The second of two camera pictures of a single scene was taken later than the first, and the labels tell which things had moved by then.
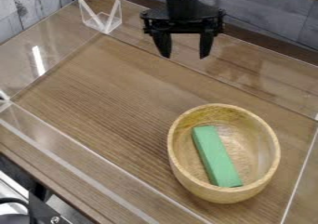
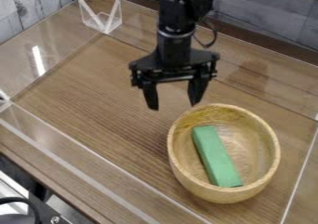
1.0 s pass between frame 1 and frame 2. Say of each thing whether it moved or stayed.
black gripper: moved
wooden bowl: stayed
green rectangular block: stayed
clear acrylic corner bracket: stayed
